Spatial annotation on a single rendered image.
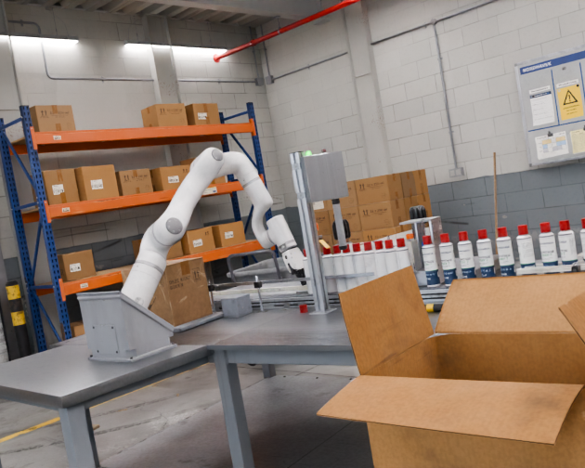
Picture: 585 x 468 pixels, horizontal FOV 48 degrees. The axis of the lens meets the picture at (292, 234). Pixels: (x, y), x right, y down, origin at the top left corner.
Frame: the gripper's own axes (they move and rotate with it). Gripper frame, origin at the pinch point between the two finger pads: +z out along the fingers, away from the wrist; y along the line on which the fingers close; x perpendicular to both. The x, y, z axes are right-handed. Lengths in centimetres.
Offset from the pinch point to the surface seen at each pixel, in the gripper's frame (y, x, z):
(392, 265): -2.9, -45.8, 12.2
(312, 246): -16.9, -24.2, -8.8
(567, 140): 431, -32, -38
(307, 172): -18, -39, -36
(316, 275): -17.0, -19.6, 2.3
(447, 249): -3, -70, 16
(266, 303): -5.1, 21.0, 1.4
